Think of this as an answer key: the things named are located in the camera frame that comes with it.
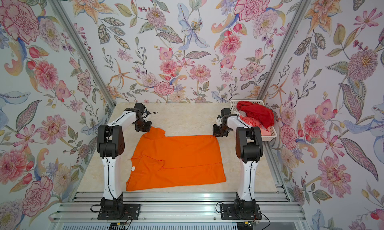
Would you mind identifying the orange t-shirt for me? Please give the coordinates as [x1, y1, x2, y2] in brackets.
[126, 128, 226, 192]

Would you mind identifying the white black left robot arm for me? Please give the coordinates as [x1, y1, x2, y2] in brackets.
[96, 103, 152, 218]

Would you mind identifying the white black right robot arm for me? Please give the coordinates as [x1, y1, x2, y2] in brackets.
[213, 114, 264, 219]

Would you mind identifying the white plastic laundry basket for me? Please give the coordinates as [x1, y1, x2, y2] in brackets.
[230, 100, 277, 142]

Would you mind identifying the pink t-shirt in basket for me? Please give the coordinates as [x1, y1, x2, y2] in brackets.
[240, 116, 271, 136]

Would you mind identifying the red t-shirt in basket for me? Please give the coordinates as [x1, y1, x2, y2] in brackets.
[236, 101, 275, 128]

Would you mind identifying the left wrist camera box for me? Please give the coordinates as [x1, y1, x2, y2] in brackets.
[134, 103, 148, 114]

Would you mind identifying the left rear aluminium corner post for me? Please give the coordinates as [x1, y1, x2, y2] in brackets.
[47, 0, 116, 109]

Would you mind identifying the aluminium corner post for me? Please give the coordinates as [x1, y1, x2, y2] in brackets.
[47, 0, 116, 109]
[258, 0, 311, 100]

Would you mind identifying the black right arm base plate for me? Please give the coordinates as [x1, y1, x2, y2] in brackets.
[218, 201, 263, 221]

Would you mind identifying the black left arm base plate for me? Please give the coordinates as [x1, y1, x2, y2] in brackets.
[97, 199, 141, 221]

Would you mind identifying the front aluminium rail frame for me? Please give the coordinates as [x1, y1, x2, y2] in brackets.
[49, 187, 310, 230]

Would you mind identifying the right rear aluminium corner post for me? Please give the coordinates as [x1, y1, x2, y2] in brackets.
[258, 0, 311, 100]

